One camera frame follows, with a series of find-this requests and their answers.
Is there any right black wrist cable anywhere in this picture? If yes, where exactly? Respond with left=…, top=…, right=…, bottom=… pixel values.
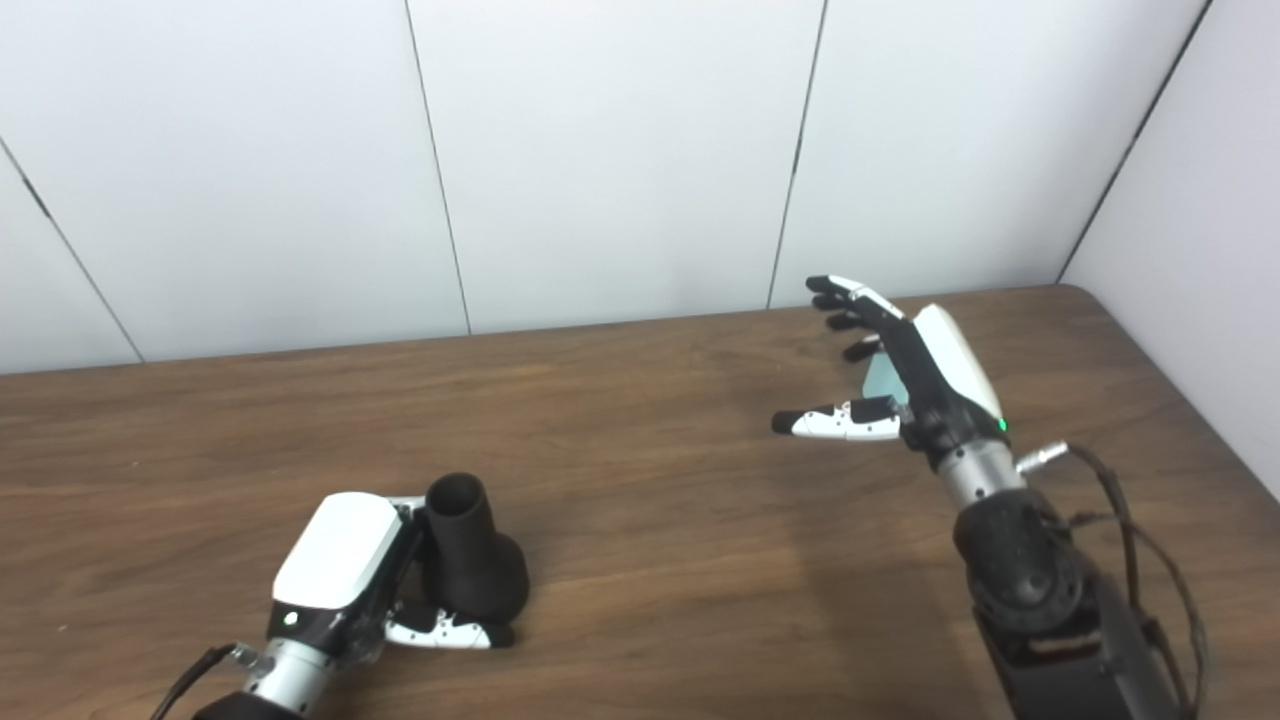
left=1015, top=440, right=1212, bottom=720

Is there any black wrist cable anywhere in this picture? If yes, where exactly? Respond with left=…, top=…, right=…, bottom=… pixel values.
left=1015, top=440, right=1212, bottom=720
left=150, top=643, right=265, bottom=720

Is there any black flared nozzle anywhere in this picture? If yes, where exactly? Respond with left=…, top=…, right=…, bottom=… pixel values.
left=420, top=472, right=531, bottom=627

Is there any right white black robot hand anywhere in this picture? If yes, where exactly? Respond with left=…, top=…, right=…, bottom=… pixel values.
left=771, top=275, right=1012, bottom=472

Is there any light blue cylinder cup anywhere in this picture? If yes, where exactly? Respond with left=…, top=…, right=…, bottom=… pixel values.
left=862, top=350, right=912, bottom=407

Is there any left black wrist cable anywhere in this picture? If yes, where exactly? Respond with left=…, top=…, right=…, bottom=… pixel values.
left=150, top=643, right=265, bottom=720

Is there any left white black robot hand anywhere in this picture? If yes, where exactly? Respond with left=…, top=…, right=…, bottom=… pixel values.
left=267, top=492, right=516, bottom=667

